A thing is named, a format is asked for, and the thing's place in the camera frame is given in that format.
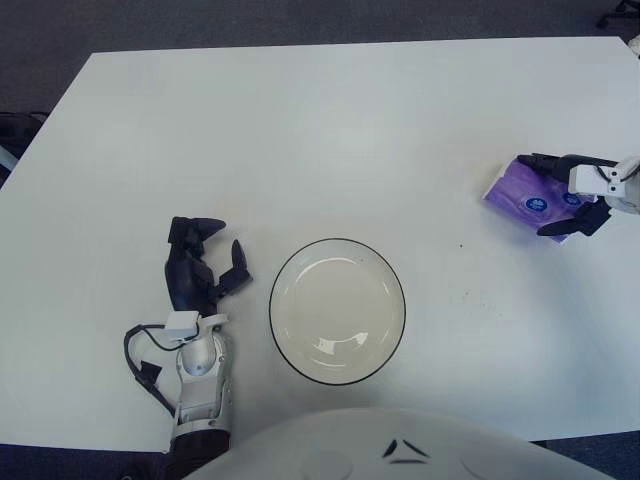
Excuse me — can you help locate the black office chair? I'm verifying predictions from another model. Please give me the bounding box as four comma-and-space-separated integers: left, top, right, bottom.
597, 0, 640, 29

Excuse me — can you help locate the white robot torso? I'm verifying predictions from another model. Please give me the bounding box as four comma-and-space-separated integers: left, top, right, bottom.
182, 407, 640, 480

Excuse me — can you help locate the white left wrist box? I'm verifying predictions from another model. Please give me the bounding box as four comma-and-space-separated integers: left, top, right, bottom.
163, 310, 200, 344

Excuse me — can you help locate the white plate with black rim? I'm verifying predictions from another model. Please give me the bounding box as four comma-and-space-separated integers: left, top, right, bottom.
268, 238, 407, 386

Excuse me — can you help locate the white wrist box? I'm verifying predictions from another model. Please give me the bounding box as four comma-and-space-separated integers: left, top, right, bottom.
568, 164, 626, 199
163, 310, 200, 344

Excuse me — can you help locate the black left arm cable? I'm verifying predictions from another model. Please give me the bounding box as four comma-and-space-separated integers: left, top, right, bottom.
123, 323, 181, 419

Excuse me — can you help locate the purple tissue paper pack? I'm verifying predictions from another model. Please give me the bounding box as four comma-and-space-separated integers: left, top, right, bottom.
482, 158, 601, 245

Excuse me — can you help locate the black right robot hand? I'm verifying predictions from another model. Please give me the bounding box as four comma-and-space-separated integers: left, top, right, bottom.
517, 153, 621, 237

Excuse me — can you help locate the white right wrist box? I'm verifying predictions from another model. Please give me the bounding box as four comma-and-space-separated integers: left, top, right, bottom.
568, 164, 626, 199

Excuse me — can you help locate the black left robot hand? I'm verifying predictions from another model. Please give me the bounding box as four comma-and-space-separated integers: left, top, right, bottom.
163, 215, 256, 319

